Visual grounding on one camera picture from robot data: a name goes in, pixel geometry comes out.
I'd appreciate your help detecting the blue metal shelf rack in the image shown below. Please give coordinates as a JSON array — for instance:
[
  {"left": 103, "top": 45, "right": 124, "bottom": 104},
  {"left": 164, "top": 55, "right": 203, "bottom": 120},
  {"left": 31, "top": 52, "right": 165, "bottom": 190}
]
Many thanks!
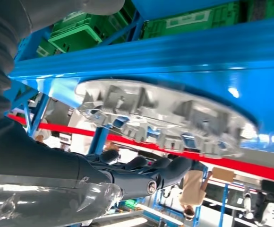
[
  {"left": 137, "top": 166, "right": 274, "bottom": 227},
  {"left": 3, "top": 0, "right": 274, "bottom": 157}
]

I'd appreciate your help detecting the person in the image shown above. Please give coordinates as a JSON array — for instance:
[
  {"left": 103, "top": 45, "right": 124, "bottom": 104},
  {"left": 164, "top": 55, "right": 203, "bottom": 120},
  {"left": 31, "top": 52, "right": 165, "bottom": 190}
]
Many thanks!
[
  {"left": 180, "top": 163, "right": 213, "bottom": 221},
  {"left": 34, "top": 119, "right": 52, "bottom": 144}
]

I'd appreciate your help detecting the green plastic crate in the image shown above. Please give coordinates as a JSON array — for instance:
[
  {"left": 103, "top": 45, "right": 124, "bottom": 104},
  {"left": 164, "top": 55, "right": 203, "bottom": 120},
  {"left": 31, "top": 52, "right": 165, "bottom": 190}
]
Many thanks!
[
  {"left": 140, "top": 1, "right": 274, "bottom": 40},
  {"left": 36, "top": 0, "right": 137, "bottom": 57}
]

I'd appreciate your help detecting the brown cardboard box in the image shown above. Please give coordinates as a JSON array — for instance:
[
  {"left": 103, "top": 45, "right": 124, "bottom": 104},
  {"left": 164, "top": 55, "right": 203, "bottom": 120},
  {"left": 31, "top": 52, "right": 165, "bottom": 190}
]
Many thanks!
[{"left": 211, "top": 166, "right": 235, "bottom": 183}]

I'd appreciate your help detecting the red barrier belt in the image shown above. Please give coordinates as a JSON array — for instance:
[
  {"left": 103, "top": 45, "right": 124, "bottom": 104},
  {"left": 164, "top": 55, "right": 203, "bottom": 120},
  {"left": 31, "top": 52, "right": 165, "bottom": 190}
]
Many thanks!
[{"left": 7, "top": 113, "right": 274, "bottom": 185}]

